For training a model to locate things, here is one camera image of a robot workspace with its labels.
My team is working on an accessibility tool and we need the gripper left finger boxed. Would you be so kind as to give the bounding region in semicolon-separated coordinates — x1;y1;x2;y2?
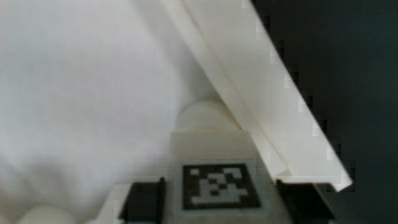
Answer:
118;178;166;224

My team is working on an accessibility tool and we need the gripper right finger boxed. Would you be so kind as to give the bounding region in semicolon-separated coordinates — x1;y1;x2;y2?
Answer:
275;181;335;224

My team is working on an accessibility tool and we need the white table leg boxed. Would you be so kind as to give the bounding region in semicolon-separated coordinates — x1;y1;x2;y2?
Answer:
166;100;293;224

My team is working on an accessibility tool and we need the white square tabletop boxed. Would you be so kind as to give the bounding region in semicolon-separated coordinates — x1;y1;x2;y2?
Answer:
0;0;351;224

